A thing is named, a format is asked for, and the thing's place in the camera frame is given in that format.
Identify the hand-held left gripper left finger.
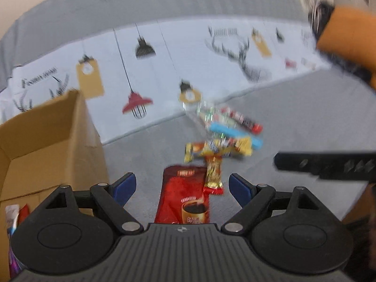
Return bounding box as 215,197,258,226
44,173,144,235

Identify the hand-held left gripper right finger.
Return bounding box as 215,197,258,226
221,173,321,235

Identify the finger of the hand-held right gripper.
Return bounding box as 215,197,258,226
274,151,376,181

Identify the red coffee packet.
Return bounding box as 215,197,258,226
154,165,211,224

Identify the brown cardboard box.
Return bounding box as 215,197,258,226
0,90,110,241

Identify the gold candy wrapper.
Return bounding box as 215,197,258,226
203,154,224,196

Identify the yellow snack packet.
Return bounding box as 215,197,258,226
184,137,253,164

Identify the grey bed sheet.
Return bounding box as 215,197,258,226
101,69,376,224

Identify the blue snack bar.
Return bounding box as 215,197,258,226
209,122,263,149

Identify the dark red snack bar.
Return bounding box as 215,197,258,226
223,107,263,134

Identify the clear plastic snack packet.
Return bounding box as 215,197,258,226
182,101,232,130

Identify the small red snack packet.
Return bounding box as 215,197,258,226
18,204,30,227

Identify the white snack packet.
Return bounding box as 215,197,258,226
5,205,20,233

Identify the white printed blanket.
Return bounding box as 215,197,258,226
0,18,332,145

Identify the grey padded headboard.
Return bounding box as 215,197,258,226
0,0,312,92

